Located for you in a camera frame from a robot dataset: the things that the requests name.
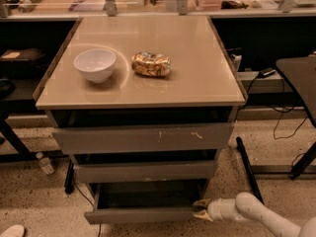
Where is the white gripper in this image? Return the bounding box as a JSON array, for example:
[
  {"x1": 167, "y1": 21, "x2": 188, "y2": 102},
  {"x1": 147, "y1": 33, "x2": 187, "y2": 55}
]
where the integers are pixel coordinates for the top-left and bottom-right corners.
[{"x1": 193, "y1": 198, "x2": 245, "y2": 222}]

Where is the grey bottom drawer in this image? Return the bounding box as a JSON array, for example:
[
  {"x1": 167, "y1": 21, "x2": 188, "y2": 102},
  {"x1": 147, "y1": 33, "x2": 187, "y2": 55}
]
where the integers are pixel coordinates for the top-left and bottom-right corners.
[{"x1": 85, "y1": 179, "x2": 207, "y2": 224}]

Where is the grey drawer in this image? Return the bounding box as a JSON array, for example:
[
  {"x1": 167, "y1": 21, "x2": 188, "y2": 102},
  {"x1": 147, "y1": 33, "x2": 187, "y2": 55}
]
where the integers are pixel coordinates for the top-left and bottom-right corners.
[
  {"x1": 85, "y1": 179, "x2": 207, "y2": 224},
  {"x1": 74, "y1": 160, "x2": 217, "y2": 183},
  {"x1": 52, "y1": 122, "x2": 233, "y2": 154}
]

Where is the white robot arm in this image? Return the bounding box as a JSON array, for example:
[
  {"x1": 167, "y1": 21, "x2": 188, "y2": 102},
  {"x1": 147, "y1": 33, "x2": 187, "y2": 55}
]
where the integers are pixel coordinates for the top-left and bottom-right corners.
[{"x1": 193, "y1": 193, "x2": 316, "y2": 237}]

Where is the grey middle drawer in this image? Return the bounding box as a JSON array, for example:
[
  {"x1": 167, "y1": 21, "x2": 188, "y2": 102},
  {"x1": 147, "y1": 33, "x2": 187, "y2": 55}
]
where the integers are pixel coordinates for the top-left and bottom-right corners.
[{"x1": 74, "y1": 160, "x2": 217, "y2": 183}]

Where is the grey top drawer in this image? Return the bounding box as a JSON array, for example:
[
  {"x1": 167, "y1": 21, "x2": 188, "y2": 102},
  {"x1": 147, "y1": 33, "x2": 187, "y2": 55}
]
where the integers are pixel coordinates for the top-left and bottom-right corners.
[{"x1": 52, "y1": 122, "x2": 233, "y2": 154}]

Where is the grey drawer cabinet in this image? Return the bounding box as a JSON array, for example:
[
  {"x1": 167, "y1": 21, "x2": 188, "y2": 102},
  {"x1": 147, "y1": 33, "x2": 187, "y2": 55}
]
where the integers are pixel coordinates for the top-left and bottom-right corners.
[{"x1": 32, "y1": 15, "x2": 249, "y2": 206}]

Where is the black table leg bar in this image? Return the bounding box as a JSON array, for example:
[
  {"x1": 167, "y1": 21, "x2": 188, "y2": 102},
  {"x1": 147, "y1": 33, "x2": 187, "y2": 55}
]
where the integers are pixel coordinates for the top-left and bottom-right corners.
[{"x1": 236, "y1": 137, "x2": 263, "y2": 202}]

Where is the black phone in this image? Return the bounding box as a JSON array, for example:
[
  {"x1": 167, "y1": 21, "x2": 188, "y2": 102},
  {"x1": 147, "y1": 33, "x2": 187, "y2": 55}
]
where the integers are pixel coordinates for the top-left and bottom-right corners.
[{"x1": 259, "y1": 67, "x2": 277, "y2": 78}]

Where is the crushed gold can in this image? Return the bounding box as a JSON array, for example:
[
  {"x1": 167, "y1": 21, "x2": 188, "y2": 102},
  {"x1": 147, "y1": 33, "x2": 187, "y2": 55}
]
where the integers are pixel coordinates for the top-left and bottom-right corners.
[{"x1": 131, "y1": 52, "x2": 171, "y2": 77}]

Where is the plastic water bottle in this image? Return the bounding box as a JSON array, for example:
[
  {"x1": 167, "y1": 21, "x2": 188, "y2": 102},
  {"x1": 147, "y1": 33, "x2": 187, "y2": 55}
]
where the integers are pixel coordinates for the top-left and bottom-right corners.
[{"x1": 36, "y1": 152, "x2": 54, "y2": 175}]

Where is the dark side table top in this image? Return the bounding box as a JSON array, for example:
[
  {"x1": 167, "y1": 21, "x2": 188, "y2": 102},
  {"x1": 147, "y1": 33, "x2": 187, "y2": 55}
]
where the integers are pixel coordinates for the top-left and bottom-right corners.
[{"x1": 276, "y1": 56, "x2": 316, "y2": 127}]

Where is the white bowl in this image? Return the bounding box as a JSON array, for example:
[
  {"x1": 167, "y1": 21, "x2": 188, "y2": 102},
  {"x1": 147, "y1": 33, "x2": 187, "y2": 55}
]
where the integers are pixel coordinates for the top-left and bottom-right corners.
[{"x1": 74, "y1": 48, "x2": 117, "y2": 83}]

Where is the white shoe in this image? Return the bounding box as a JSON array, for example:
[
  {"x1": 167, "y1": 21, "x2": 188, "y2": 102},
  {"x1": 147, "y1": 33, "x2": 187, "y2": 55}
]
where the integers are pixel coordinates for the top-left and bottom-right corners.
[{"x1": 0, "y1": 224, "x2": 25, "y2": 237}]

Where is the black left desk leg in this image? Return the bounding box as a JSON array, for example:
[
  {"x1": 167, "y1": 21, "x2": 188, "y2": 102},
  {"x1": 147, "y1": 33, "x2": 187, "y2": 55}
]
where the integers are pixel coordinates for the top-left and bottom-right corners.
[{"x1": 0, "y1": 113, "x2": 32, "y2": 163}]

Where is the black thin cable right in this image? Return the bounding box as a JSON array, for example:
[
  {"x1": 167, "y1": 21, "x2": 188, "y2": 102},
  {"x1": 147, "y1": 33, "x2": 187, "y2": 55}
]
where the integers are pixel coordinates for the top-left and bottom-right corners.
[{"x1": 266, "y1": 79, "x2": 309, "y2": 140}]

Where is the black floor cable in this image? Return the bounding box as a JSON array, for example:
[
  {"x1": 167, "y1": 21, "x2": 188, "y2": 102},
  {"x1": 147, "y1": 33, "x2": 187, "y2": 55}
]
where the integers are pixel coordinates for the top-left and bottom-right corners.
[{"x1": 72, "y1": 180, "x2": 103, "y2": 237}]

